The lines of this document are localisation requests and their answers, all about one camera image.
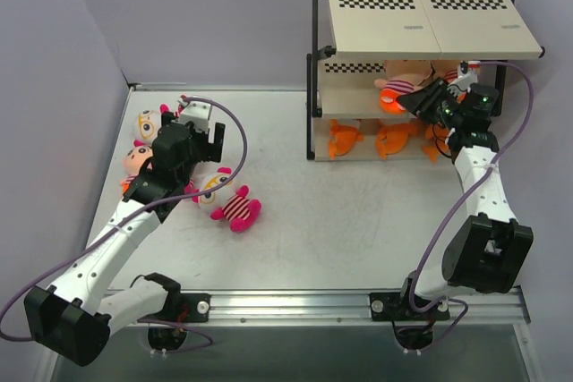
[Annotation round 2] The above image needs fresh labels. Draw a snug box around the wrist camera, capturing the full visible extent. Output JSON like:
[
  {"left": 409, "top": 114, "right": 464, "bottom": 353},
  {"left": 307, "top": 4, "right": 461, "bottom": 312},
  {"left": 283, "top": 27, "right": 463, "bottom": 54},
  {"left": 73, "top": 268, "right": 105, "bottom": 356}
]
[
  {"left": 177, "top": 94, "right": 212, "bottom": 133},
  {"left": 445, "top": 61, "right": 481, "bottom": 98}
]

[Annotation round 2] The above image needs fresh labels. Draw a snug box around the peach boy plush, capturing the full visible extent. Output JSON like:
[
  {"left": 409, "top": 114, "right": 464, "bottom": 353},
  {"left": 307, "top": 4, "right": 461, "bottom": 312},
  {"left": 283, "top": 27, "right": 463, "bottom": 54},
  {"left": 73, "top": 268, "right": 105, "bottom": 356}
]
[
  {"left": 430, "top": 59, "right": 469, "bottom": 84},
  {"left": 119, "top": 144, "right": 153, "bottom": 193},
  {"left": 374, "top": 60, "right": 432, "bottom": 115}
]

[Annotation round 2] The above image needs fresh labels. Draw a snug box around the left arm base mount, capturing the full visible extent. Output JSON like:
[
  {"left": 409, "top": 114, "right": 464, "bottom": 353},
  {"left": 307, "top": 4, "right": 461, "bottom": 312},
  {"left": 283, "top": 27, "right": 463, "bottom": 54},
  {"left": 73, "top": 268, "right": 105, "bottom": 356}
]
[{"left": 176, "top": 293, "right": 211, "bottom": 323}]

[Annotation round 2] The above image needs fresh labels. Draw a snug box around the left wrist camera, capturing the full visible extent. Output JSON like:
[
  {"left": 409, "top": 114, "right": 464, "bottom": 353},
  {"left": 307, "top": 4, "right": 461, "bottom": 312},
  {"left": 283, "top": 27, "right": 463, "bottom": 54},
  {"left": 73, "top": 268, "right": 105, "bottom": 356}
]
[{"left": 177, "top": 94, "right": 212, "bottom": 133}]

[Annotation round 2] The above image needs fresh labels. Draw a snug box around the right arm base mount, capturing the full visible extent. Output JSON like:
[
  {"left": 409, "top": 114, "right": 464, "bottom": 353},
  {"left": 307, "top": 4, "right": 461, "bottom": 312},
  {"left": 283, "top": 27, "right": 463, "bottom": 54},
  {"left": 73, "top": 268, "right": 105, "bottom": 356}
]
[{"left": 369, "top": 292, "right": 450, "bottom": 322}]

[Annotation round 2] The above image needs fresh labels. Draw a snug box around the cream black three-tier shelf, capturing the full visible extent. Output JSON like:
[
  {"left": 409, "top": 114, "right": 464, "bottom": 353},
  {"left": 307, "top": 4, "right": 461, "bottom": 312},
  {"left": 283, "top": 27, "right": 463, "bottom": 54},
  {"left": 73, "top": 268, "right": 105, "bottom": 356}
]
[{"left": 306, "top": 0, "right": 545, "bottom": 161}]

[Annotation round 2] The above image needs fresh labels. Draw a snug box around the aluminium front rail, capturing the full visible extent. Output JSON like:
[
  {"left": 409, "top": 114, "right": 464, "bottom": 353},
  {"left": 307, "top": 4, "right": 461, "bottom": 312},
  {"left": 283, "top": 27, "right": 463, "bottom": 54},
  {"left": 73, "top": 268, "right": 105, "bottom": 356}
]
[{"left": 53, "top": 290, "right": 532, "bottom": 327}]

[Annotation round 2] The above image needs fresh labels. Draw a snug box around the white pink glasses plush front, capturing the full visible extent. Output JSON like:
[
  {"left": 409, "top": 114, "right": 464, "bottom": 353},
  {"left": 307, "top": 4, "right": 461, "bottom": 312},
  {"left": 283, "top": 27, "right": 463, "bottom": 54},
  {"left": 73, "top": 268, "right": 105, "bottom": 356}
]
[{"left": 187, "top": 166, "right": 262, "bottom": 233}]

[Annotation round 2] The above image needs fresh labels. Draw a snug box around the orange shark plush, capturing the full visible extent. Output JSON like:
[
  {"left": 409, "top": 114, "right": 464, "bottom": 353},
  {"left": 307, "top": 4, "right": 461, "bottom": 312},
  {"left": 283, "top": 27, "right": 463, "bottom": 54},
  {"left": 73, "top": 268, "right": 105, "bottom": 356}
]
[
  {"left": 375, "top": 120, "right": 418, "bottom": 160},
  {"left": 328, "top": 119, "right": 364, "bottom": 159},
  {"left": 422, "top": 124, "right": 451, "bottom": 163}
]

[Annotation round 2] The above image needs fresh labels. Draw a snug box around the orange shark plush back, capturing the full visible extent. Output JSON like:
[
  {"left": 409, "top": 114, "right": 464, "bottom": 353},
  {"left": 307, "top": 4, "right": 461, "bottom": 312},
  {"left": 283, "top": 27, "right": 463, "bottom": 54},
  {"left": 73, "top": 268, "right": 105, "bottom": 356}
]
[{"left": 328, "top": 119, "right": 364, "bottom": 159}]

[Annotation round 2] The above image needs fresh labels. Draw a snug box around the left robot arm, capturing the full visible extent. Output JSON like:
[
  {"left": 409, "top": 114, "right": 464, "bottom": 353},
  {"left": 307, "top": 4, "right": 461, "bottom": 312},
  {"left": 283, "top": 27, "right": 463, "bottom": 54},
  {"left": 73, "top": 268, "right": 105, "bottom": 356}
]
[{"left": 23, "top": 122, "right": 225, "bottom": 367}]

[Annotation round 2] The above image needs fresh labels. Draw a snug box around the white pink striped plush back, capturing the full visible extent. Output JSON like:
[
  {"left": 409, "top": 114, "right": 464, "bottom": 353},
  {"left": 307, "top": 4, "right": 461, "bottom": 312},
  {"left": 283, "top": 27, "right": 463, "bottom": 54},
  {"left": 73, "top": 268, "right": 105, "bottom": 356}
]
[{"left": 132, "top": 104, "right": 171, "bottom": 147}]

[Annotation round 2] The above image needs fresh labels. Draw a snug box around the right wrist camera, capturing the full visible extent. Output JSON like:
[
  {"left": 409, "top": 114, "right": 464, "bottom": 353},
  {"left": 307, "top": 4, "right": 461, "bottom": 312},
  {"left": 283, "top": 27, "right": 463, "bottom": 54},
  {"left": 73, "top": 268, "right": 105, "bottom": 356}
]
[{"left": 445, "top": 61, "right": 481, "bottom": 98}]

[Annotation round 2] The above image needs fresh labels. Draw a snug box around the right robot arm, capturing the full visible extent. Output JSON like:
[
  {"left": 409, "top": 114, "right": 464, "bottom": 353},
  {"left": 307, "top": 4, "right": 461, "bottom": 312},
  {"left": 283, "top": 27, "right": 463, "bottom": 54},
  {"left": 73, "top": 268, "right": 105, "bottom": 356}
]
[{"left": 397, "top": 79, "right": 534, "bottom": 318}]

